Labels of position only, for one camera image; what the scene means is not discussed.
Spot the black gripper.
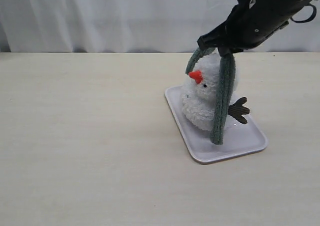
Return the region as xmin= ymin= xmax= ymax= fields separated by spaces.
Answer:
xmin=196 ymin=0 xmax=291 ymax=57

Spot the white plush snowman toy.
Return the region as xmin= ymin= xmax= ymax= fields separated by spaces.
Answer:
xmin=180 ymin=53 xmax=250 ymax=131

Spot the white plastic tray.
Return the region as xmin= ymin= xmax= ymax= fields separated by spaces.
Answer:
xmin=164 ymin=86 xmax=268 ymax=164

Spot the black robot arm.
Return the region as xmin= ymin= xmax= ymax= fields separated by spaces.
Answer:
xmin=197 ymin=0 xmax=316 ymax=56

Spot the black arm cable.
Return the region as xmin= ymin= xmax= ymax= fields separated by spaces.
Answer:
xmin=289 ymin=4 xmax=316 ymax=24

